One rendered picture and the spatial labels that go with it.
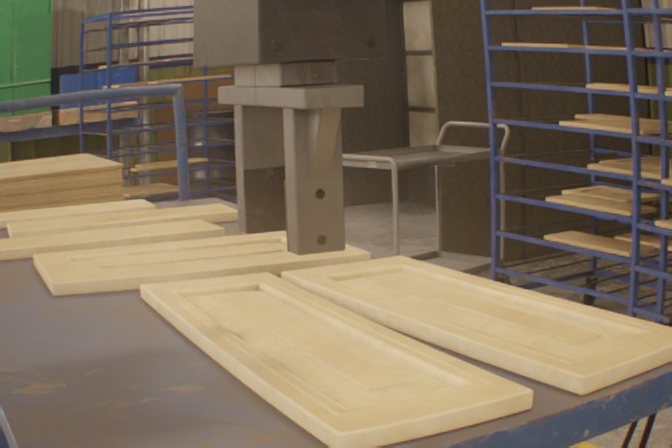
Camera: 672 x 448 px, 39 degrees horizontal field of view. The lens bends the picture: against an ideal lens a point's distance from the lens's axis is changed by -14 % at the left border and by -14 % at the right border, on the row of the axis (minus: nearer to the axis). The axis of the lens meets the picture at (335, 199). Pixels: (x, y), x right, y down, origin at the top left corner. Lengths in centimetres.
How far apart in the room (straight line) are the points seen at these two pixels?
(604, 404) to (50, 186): 589
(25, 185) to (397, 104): 435
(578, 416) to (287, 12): 47
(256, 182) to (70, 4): 966
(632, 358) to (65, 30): 999
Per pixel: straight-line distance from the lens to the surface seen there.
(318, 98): 98
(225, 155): 963
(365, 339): 112
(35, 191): 662
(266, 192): 117
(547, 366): 98
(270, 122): 117
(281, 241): 174
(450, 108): 656
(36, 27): 927
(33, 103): 237
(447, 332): 112
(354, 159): 521
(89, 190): 671
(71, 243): 179
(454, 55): 657
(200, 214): 204
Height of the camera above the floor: 135
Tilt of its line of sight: 8 degrees down
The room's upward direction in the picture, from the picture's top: 2 degrees counter-clockwise
